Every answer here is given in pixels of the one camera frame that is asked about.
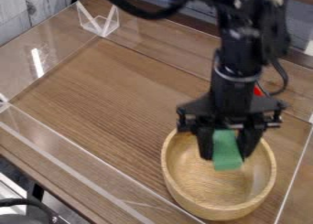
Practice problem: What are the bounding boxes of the black table clamp mount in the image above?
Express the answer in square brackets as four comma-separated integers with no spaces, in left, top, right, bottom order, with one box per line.
[26,183,61,224]

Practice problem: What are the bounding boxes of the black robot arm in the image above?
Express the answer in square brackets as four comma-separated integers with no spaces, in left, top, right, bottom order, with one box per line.
[108,0,291,160]

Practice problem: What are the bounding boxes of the clear acrylic tray wall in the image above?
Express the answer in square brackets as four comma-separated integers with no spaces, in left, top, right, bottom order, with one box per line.
[0,93,205,224]

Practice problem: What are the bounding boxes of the clear acrylic corner bracket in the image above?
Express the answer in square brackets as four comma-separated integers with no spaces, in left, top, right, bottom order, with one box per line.
[77,2,121,37]

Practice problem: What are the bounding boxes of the red plush tomato toy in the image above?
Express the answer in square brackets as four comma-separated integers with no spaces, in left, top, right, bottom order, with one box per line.
[253,85,264,96]

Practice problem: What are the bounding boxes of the black cable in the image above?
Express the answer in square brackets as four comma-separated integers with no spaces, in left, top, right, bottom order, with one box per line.
[0,197,54,224]

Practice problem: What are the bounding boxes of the oval wooden bowl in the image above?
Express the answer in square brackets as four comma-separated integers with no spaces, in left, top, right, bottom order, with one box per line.
[162,131,277,221]

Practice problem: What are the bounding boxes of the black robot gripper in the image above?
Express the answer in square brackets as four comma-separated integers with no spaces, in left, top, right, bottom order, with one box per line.
[177,93,288,160]

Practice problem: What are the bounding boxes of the green rectangular block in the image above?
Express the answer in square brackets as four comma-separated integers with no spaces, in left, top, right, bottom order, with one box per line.
[213,130,243,171]

